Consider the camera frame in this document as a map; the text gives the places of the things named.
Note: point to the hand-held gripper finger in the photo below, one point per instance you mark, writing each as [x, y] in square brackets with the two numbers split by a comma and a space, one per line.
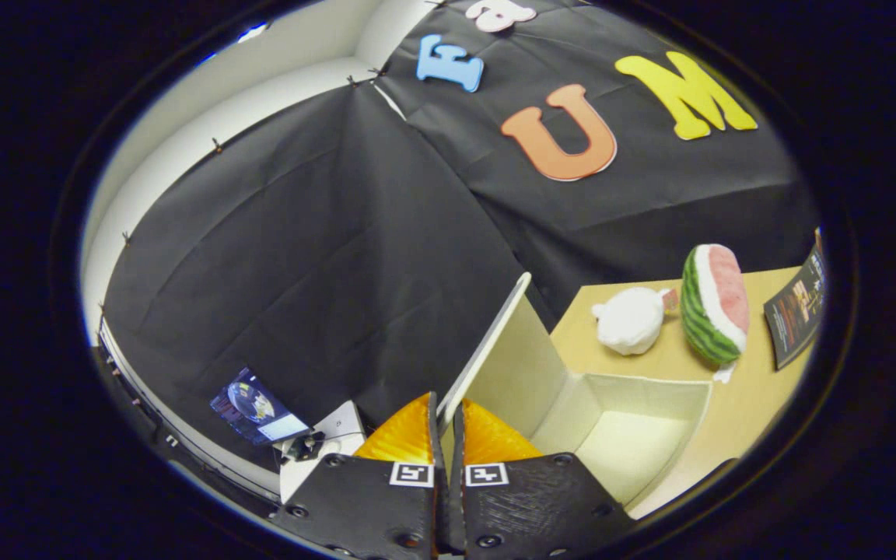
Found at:
[438, 443]
[457, 447]

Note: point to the beige fabric storage box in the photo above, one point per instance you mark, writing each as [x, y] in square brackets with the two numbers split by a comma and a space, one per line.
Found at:
[635, 435]

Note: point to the white box device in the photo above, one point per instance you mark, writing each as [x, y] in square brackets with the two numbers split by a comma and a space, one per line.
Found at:
[331, 439]

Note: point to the blue printed card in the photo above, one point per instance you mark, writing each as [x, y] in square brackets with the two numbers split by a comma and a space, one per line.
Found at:
[255, 406]

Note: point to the white plush toy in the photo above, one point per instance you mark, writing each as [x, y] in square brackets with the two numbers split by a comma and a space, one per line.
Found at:
[628, 320]

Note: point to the black backdrop cloth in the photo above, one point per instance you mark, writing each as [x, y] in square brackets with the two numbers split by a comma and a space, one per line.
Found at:
[300, 272]

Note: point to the watermelon slice plush toy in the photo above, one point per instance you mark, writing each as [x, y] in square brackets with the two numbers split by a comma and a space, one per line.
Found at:
[708, 307]

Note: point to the black cover book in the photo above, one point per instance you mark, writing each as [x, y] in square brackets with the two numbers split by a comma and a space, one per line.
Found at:
[796, 311]

